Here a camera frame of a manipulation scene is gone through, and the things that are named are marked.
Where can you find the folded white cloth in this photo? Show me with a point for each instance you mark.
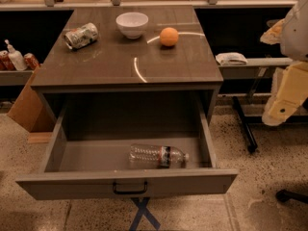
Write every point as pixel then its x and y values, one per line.
pixel 231 58

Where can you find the brown cardboard box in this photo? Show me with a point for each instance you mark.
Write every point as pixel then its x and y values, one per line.
pixel 28 110

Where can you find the black drawer handle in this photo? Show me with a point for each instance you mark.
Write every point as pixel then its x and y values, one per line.
pixel 123 189

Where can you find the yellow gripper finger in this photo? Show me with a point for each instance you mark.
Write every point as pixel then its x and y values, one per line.
pixel 289 90
pixel 273 34

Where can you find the red soda can at edge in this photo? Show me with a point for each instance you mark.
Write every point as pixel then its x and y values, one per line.
pixel 5 60

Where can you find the black table leg frame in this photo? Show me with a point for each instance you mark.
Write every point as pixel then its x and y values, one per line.
pixel 247 120

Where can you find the open grey top drawer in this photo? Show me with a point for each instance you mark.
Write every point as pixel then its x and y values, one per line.
pixel 90 145

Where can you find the grey cabinet with counter top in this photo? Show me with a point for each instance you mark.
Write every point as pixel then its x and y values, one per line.
pixel 138 70

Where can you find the white pump bottle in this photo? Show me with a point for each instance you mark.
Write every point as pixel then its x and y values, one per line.
pixel 16 57

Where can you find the crushed silver drink can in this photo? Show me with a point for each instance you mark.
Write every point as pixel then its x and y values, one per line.
pixel 80 37

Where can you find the grey side shelf right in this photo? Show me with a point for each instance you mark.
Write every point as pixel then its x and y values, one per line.
pixel 255 67

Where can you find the blue tape cross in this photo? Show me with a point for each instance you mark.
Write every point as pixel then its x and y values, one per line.
pixel 143 211

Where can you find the black office chair base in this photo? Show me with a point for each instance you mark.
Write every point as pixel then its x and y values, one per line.
pixel 285 195

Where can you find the orange fruit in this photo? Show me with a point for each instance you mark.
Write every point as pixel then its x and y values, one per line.
pixel 169 37

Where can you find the white ceramic bowl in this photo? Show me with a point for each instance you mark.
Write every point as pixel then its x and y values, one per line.
pixel 132 25

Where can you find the grey side shelf left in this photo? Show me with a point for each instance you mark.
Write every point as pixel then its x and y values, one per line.
pixel 14 78

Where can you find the clear plastic water bottle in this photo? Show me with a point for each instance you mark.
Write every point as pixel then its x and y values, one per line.
pixel 159 156

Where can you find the grey side shelf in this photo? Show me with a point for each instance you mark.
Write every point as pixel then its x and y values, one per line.
pixel 255 67
pixel 14 78

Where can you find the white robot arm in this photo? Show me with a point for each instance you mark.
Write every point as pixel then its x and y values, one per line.
pixel 294 37

